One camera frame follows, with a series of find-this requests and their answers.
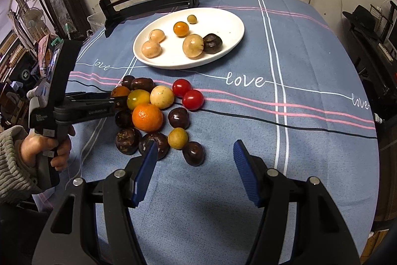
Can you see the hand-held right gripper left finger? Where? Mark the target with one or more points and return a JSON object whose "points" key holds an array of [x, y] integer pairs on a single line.
{"points": [[144, 175]]}

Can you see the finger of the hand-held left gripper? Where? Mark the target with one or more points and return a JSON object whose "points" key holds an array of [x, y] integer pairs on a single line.
{"points": [[93, 112], [93, 99]]}

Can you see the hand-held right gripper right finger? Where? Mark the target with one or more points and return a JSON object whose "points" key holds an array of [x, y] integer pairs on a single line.
{"points": [[245, 172]]}

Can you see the orange tangerine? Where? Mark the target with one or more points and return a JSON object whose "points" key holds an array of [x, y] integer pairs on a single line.
{"points": [[121, 90], [147, 117]]}

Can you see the dark brown water chestnut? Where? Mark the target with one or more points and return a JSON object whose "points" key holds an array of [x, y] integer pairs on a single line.
{"points": [[212, 43], [162, 140], [127, 140]]}

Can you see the yellow-green tomato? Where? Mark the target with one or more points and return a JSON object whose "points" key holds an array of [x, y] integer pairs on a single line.
{"points": [[138, 99]]}

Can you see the small yellow-green round fruit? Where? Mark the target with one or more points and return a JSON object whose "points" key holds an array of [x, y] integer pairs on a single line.
{"points": [[192, 18], [177, 138]]}

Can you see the dark red jujube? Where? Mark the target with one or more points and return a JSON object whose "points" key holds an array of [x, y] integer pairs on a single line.
{"points": [[142, 84]]}

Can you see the red cherry tomato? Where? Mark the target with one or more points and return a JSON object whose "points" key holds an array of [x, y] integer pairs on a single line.
{"points": [[193, 99], [181, 87]]}

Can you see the orange cherry tomato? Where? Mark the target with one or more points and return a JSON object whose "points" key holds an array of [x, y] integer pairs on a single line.
{"points": [[181, 28]]}

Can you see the large beige round fruit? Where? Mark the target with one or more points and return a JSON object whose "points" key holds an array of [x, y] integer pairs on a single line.
{"points": [[193, 46]]}

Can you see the white plate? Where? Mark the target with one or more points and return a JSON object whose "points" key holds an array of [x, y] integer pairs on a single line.
{"points": [[223, 26]]}

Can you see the person's left forearm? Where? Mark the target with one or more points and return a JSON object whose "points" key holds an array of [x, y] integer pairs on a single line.
{"points": [[12, 159]]}

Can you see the person's left hand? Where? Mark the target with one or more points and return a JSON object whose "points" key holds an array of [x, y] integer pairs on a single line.
{"points": [[63, 153]]}

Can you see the pink patterned cloth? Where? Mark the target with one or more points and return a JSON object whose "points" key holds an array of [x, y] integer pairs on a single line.
{"points": [[45, 50]]}

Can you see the blue plaid tablecloth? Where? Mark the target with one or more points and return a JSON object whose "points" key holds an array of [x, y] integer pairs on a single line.
{"points": [[279, 144]]}

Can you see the white standing fan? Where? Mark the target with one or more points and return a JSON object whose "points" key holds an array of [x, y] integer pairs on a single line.
{"points": [[32, 18]]}

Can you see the clear plastic bag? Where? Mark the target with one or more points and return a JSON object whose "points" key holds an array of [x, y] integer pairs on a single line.
{"points": [[94, 21]]}

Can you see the beige speckled round fruit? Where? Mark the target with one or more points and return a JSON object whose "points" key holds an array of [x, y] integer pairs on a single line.
{"points": [[162, 96]]}

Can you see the black mesh chair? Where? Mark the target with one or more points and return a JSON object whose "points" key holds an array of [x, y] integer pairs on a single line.
{"points": [[387, 175]]}

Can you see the black side desk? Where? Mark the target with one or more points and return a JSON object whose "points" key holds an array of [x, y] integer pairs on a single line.
{"points": [[372, 66]]}

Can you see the white remote control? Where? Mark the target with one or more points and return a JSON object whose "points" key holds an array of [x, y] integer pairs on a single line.
{"points": [[384, 50]]}

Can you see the black hat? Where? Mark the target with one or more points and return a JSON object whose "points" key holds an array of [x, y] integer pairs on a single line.
{"points": [[361, 16]]}

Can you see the black monitor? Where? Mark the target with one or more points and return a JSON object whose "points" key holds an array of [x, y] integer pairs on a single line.
{"points": [[393, 35]]}

